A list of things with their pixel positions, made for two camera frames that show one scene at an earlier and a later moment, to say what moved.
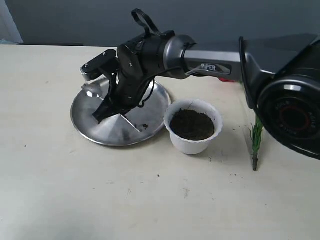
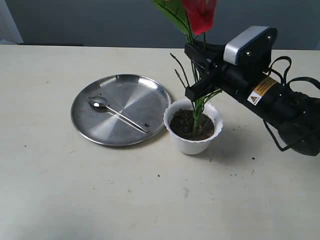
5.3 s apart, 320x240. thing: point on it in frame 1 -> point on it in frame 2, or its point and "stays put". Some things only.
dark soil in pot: [192, 125] stays put
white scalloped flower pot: [193, 147] stays put
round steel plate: [131, 127] stays put
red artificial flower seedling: [256, 136] -> [194, 18]
